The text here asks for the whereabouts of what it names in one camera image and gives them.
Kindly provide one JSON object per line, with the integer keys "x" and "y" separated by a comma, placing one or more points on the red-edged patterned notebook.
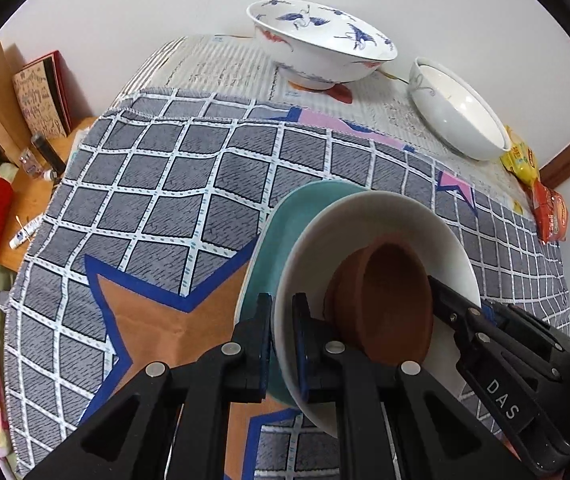
{"x": 40, "y": 95}

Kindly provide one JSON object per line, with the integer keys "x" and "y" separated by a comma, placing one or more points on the yellow chip bag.
{"x": 522, "y": 157}

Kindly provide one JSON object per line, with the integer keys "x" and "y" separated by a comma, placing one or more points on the wooden side table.
{"x": 30, "y": 197}

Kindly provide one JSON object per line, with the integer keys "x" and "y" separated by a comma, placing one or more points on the white printed tablecloth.
{"x": 215, "y": 67}

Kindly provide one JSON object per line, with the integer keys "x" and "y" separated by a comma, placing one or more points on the plain white bowl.
{"x": 390, "y": 220}

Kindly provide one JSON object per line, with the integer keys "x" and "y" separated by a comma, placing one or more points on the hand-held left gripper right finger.
{"x": 301, "y": 350}

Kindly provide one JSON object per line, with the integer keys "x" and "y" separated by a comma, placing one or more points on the red chip bag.
{"x": 552, "y": 215}

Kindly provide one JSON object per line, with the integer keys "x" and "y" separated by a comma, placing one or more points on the blue crane patterned bowl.
{"x": 315, "y": 55}

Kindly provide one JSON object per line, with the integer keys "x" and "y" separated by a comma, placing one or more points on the black bottle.
{"x": 47, "y": 152}

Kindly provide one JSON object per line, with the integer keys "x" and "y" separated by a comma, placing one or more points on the small brown bowl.
{"x": 400, "y": 305}
{"x": 345, "y": 300}

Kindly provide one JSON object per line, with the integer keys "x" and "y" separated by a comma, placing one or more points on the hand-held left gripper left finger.
{"x": 265, "y": 340}

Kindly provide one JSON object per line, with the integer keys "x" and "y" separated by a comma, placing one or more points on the grey checked star cloth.
{"x": 165, "y": 160}

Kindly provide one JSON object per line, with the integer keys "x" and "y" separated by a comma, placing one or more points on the large white bowl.
{"x": 455, "y": 110}

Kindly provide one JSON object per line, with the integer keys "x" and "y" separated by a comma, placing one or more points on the small clear jar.
{"x": 28, "y": 162}

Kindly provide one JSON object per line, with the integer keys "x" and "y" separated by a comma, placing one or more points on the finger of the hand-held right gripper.
{"x": 457, "y": 317}
{"x": 502, "y": 316}

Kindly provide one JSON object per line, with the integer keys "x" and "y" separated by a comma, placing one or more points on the teal square dish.
{"x": 285, "y": 225}

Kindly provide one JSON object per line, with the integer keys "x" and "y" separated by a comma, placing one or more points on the white tube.
{"x": 25, "y": 232}

